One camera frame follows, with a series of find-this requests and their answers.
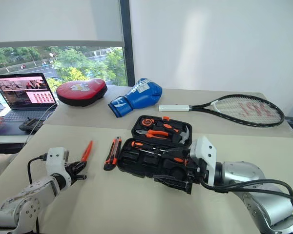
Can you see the black tool with orange slider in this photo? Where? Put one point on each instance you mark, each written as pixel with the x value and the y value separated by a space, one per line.
pixel 178 160

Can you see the white roller blind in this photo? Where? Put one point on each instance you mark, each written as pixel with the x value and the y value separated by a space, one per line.
pixel 51 22

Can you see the blue boxing glove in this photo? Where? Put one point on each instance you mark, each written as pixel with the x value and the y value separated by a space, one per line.
pixel 139 97

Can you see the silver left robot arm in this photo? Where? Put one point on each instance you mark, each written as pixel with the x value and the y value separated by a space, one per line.
pixel 27 195

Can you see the black tennis racket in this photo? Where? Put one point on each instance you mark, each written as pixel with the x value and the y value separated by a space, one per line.
pixel 173 107

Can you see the black plastic tool case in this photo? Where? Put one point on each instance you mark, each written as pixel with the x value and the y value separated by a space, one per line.
pixel 136 168

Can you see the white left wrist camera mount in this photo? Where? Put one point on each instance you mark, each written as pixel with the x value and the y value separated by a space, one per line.
pixel 55 158

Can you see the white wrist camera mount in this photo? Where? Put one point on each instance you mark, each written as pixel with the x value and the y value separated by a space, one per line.
pixel 205 151
pixel 55 158

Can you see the orange black tape measure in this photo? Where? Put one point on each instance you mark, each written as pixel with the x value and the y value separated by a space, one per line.
pixel 146 122

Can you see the black orange utility knife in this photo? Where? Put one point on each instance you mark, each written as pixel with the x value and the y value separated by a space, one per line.
pixel 112 156

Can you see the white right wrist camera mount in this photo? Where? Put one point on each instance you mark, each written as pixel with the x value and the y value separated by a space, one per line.
pixel 205 151

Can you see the grey open laptop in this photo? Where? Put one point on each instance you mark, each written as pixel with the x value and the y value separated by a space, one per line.
pixel 14 114

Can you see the stubby orange black screwdriver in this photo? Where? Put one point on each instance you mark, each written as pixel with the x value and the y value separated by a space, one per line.
pixel 167 126

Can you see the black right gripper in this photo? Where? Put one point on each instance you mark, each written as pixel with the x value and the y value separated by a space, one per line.
pixel 195 173

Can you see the black window frame post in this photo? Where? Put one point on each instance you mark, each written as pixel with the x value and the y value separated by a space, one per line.
pixel 128 48

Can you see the red boxing focus pad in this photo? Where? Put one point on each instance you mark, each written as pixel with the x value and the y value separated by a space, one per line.
pixel 80 91

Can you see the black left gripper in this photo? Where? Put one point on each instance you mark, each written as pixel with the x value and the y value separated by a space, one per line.
pixel 72 174

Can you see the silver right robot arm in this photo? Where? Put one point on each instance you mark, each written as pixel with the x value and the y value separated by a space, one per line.
pixel 246 175

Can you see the black handheld controller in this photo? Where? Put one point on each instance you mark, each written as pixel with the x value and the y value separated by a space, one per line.
pixel 30 124

